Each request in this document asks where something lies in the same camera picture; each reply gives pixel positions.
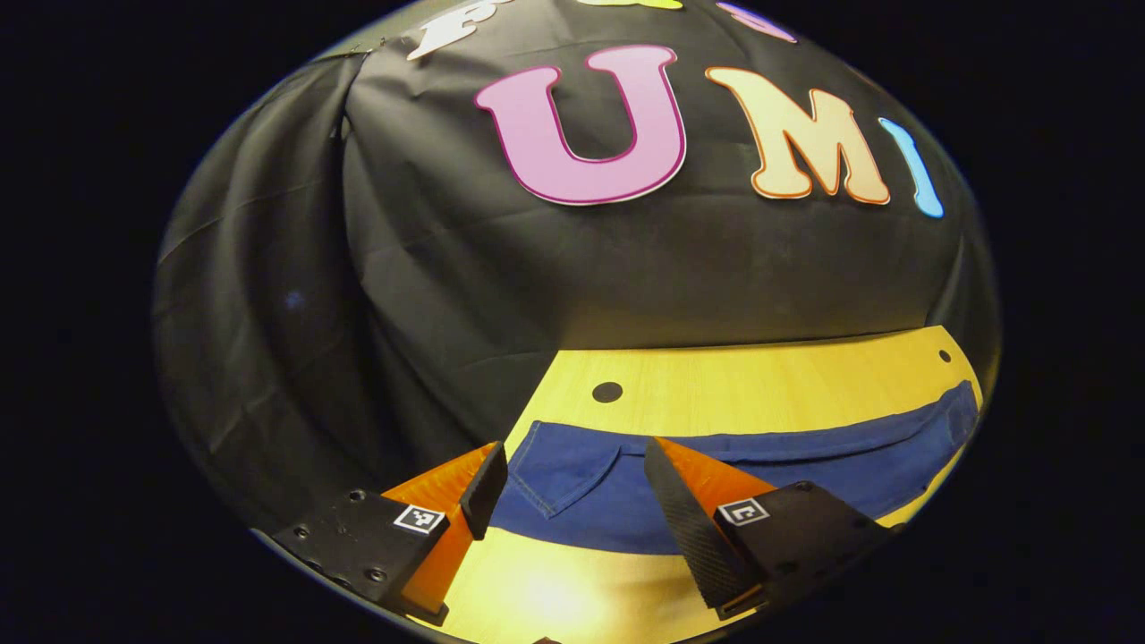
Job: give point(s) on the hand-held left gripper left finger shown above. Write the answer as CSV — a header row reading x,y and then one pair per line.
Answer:
x,y
487,492

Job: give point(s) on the black backdrop cloth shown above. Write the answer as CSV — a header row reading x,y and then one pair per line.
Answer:
x,y
429,268

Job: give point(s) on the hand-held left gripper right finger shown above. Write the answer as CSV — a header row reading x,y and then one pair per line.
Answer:
x,y
693,537

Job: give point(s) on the blue jeans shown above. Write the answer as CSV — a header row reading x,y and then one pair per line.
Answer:
x,y
590,501

